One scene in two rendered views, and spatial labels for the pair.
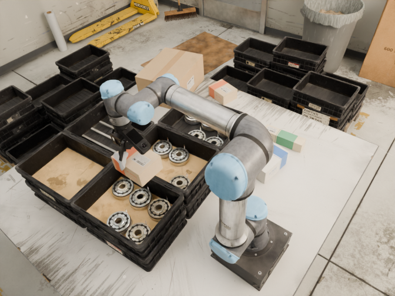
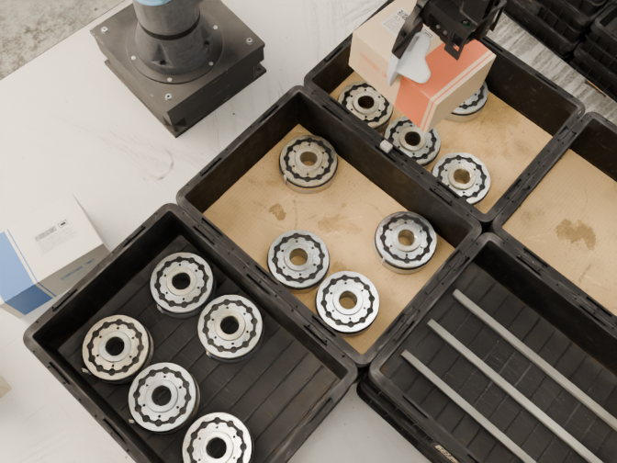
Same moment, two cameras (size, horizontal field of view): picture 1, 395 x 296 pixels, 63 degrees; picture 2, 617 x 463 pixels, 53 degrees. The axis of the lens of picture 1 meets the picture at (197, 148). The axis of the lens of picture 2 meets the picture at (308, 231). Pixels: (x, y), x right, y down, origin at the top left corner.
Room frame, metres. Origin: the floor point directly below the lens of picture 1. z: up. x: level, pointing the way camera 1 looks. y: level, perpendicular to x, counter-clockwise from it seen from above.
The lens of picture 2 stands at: (1.44, 0.12, 1.82)
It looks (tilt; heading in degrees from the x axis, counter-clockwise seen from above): 68 degrees down; 182
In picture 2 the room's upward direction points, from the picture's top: 4 degrees clockwise
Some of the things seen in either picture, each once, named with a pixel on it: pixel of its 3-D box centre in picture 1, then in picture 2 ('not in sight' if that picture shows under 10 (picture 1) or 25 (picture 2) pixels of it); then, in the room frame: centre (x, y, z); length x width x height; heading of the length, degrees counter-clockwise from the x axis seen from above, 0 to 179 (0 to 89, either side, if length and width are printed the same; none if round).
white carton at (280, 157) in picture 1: (267, 161); (45, 255); (1.11, -0.37, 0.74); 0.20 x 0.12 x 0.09; 130
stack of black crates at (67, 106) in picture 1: (81, 116); not in sight; (2.10, 0.94, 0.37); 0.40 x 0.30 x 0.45; 138
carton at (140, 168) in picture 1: (137, 162); (419, 60); (0.87, 0.25, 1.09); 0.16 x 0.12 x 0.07; 48
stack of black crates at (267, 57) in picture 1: (257, 64); not in sight; (2.73, -0.66, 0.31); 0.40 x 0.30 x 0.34; 48
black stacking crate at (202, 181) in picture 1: (170, 162); (326, 227); (1.05, 0.14, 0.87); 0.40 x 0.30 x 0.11; 53
